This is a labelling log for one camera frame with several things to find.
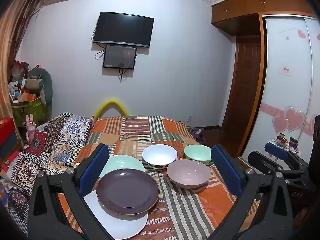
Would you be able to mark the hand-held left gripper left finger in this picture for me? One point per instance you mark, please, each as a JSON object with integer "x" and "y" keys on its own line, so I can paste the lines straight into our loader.
{"x": 93, "y": 170}

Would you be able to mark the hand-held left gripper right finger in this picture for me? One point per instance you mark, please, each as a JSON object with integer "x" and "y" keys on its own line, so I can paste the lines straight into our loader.
{"x": 225, "y": 170}

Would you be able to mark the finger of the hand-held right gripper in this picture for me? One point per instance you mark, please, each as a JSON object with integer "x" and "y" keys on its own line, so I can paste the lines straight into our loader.
{"x": 276, "y": 150}
{"x": 262, "y": 161}

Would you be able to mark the mint green plate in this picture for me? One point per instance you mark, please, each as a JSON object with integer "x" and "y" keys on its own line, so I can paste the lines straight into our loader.
{"x": 122, "y": 163}

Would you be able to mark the mint green bowl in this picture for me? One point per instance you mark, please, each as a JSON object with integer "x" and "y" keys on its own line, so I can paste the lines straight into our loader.
{"x": 197, "y": 152}

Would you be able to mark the pink bowl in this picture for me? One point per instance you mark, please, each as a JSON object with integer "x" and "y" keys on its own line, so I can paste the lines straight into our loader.
{"x": 187, "y": 173}

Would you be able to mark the dark purple plate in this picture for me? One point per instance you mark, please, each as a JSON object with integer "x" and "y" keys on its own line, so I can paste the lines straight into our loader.
{"x": 127, "y": 192}

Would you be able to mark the white plate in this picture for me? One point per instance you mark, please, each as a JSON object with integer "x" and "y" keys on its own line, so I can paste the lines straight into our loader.
{"x": 125, "y": 226}

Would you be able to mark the white bowl with dotted outside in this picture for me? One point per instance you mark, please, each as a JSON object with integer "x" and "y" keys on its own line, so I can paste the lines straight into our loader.
{"x": 158, "y": 155}

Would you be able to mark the small white fridge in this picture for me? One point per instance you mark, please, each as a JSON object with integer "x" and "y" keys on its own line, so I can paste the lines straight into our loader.
{"x": 280, "y": 146}

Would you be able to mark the small dark jar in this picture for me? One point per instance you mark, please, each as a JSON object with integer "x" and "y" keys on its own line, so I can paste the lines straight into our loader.
{"x": 293, "y": 142}

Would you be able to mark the purple slipper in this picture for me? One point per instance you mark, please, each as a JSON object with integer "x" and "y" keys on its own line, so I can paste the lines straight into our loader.
{"x": 198, "y": 132}

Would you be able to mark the patterned checkered quilt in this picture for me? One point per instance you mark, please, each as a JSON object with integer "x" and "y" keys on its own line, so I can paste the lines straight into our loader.
{"x": 57, "y": 140}

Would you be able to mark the white wardrobe with pink hearts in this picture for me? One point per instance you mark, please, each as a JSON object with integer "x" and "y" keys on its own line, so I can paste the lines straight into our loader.
{"x": 287, "y": 92}

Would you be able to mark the brown wooden door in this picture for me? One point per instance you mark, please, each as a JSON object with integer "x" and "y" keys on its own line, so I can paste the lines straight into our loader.
{"x": 246, "y": 92}

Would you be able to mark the yellow curved chair back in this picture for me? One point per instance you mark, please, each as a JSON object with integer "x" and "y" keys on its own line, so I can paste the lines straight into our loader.
{"x": 110, "y": 103}

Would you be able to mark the pink bunny figure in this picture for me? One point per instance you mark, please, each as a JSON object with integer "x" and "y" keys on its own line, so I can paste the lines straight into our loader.
{"x": 30, "y": 130}

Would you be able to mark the dark blue box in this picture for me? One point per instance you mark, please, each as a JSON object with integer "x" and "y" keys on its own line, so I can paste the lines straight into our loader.
{"x": 8, "y": 145}

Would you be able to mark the red box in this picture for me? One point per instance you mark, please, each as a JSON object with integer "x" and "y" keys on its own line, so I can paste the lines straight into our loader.
{"x": 6, "y": 130}

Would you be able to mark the red plastic bag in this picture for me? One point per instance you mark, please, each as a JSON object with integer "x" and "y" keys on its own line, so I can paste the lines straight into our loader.
{"x": 18, "y": 68}

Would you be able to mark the wooden overhead cabinet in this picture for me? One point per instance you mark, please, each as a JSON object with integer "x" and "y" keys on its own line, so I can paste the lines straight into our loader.
{"x": 250, "y": 7}

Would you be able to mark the brown curtain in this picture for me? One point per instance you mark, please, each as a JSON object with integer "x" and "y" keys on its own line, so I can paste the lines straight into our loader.
{"x": 10, "y": 42}

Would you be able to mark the small black wall monitor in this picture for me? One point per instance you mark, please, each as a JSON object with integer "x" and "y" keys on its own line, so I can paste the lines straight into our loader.
{"x": 120, "y": 56}

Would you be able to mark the black wall television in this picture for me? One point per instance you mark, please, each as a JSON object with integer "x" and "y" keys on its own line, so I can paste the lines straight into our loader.
{"x": 123, "y": 28}

